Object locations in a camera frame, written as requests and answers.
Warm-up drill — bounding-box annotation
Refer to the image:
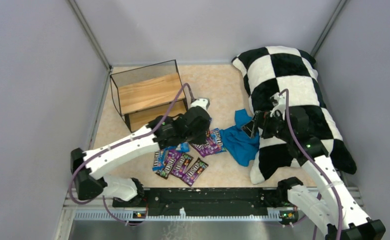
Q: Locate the purple candy bag bottom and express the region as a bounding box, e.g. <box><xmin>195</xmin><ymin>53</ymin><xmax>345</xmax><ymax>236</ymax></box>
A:
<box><xmin>170</xmin><ymin>153</ymin><xmax>194</xmax><ymax>178</ymax></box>

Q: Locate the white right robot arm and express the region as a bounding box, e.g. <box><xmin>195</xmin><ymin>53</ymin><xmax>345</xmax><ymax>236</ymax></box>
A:
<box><xmin>242</xmin><ymin>107</ymin><xmax>386</xmax><ymax>240</ymax></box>

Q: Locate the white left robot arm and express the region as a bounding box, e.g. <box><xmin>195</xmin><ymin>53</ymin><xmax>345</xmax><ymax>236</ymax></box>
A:
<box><xmin>70</xmin><ymin>104</ymin><xmax>211</xmax><ymax>205</ymax></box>

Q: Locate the blue candy bag back side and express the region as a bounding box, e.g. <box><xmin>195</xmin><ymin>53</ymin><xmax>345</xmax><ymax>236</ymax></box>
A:
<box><xmin>168</xmin><ymin>142</ymin><xmax>190</xmax><ymax>153</ymax></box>

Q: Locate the blue candy bag leftmost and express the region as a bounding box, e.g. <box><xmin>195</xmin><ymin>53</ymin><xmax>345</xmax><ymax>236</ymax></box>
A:
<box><xmin>152</xmin><ymin>149</ymin><xmax>168</xmax><ymax>171</ymax></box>

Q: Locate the blue cloth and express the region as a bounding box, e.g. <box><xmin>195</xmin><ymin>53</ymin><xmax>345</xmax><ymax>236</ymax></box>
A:
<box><xmin>219</xmin><ymin>109</ymin><xmax>260</xmax><ymax>167</ymax></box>

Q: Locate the black white checkered pillow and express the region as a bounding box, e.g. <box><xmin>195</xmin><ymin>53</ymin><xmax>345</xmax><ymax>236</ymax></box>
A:
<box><xmin>231</xmin><ymin>45</ymin><xmax>358</xmax><ymax>175</ymax></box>

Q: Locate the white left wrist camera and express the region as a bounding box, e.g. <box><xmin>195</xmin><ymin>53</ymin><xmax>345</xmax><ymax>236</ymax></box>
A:
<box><xmin>190</xmin><ymin>98</ymin><xmax>210</xmax><ymax>111</ymax></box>

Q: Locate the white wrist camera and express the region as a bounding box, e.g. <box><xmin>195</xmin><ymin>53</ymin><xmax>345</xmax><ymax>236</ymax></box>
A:
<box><xmin>270</xmin><ymin>93</ymin><xmax>287</xmax><ymax>119</ymax></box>
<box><xmin>190</xmin><ymin>98</ymin><xmax>210</xmax><ymax>111</ymax></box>

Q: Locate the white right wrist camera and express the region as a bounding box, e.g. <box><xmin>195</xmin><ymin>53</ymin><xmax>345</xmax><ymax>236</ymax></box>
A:
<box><xmin>270</xmin><ymin>93</ymin><xmax>287</xmax><ymax>119</ymax></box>

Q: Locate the wood and wire shelf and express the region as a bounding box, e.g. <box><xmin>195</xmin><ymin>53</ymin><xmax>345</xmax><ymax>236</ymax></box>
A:
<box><xmin>109</xmin><ymin>59</ymin><xmax>182</xmax><ymax>132</ymax></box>

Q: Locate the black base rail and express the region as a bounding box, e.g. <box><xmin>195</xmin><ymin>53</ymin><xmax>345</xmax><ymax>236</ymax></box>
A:
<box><xmin>112</xmin><ymin>187</ymin><xmax>300</xmax><ymax>220</ymax></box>

